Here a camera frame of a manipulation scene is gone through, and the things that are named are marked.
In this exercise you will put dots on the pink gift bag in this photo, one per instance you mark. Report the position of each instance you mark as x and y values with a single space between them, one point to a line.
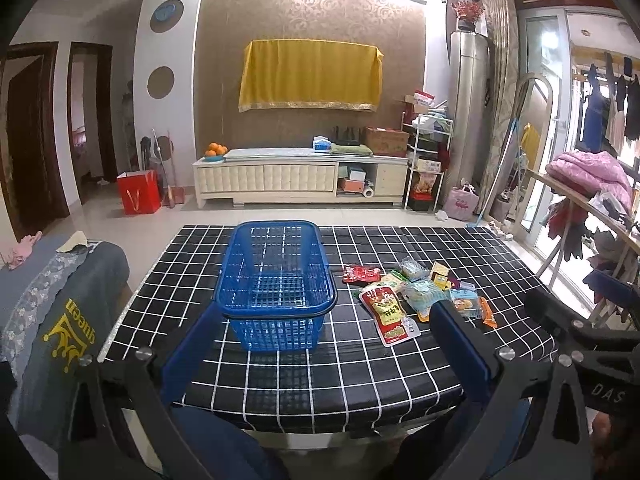
461 203

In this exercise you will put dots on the blue egg yolk pastry bag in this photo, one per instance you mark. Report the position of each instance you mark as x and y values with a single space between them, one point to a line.
467 303

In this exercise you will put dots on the brown wooden door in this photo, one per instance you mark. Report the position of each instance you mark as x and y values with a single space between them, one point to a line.
30 178

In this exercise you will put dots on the tall silver air conditioner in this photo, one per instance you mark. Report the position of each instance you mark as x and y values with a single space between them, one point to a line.
466 101

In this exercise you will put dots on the blue tissue pack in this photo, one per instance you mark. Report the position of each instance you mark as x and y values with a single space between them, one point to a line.
321 144

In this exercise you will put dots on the grey queen print cloth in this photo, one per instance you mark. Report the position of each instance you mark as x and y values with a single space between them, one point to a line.
56 307

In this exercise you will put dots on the yellow cloth covered TV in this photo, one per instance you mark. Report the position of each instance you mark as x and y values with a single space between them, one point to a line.
310 74

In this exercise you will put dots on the cream TV cabinet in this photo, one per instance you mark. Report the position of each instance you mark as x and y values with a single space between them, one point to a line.
300 176

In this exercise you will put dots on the large red sausage snack pack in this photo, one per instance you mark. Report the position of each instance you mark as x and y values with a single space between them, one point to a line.
392 322

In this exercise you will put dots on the pink quilted jacket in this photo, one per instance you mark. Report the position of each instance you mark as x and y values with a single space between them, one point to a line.
593 173

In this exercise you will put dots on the orange snack bar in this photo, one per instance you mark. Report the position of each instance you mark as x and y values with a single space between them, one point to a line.
488 316

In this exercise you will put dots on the clear soda cracker pack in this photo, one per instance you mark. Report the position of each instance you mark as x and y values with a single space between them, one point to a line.
440 276

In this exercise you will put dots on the green folded cloth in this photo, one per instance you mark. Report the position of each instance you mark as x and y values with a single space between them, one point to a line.
350 150

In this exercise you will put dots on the cardboard box on cabinet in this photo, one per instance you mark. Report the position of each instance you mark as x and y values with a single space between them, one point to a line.
385 142

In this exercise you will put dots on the blue plastic basket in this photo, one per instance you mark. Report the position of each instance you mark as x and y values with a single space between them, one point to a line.
275 285

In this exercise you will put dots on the blue striped biscuit bag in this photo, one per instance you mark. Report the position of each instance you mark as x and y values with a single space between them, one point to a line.
421 295

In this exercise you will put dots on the black white checkered tablecloth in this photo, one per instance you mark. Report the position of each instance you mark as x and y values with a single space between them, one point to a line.
350 381

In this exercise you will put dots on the small clear blue pastry bag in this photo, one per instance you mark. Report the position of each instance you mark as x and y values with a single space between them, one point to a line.
412 270

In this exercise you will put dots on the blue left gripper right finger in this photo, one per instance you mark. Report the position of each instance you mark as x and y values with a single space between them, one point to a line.
465 348

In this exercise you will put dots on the small red snack pouch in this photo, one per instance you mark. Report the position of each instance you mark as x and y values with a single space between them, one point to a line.
361 274

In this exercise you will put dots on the white metal shelf rack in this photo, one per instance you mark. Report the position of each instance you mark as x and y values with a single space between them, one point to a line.
430 134

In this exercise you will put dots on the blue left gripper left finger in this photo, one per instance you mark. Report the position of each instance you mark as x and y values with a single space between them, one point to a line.
184 350

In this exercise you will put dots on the green cracker pack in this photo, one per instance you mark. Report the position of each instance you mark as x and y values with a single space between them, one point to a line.
394 280

